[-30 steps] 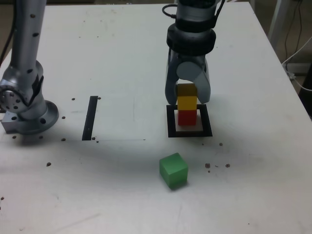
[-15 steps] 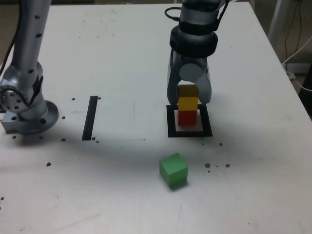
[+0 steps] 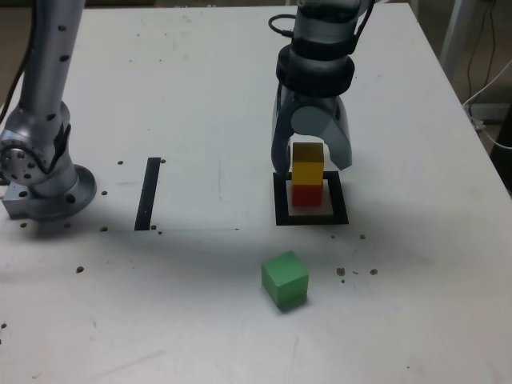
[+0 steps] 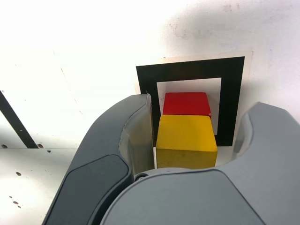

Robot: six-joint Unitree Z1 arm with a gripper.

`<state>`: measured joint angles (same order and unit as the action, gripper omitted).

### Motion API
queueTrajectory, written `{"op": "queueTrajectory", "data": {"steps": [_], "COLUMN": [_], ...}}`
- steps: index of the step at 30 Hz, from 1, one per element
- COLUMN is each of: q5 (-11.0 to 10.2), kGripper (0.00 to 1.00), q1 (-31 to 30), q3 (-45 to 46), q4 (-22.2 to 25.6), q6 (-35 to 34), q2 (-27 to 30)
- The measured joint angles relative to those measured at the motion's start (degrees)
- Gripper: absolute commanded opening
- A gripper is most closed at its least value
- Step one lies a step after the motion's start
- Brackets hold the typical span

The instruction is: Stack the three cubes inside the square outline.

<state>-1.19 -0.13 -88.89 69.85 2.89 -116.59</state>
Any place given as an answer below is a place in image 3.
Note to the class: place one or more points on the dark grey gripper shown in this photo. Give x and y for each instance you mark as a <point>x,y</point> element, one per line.
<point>316,101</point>

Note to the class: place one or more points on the yellow cube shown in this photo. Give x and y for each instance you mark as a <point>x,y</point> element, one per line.
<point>307,170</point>

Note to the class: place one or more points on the red cube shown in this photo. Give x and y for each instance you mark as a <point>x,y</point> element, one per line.
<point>306,196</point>

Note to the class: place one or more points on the green cube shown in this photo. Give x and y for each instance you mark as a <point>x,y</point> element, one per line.
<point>286,280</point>

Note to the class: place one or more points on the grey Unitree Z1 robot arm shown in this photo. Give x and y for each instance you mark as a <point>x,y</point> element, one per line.
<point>44,80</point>

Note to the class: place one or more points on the black tape square outline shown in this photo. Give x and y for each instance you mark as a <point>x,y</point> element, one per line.
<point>340,200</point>

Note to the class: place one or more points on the black tape strip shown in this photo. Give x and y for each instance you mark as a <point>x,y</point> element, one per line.
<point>147,192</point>

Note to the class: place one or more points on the white metal post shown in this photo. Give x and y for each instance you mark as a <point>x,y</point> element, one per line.
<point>454,28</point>

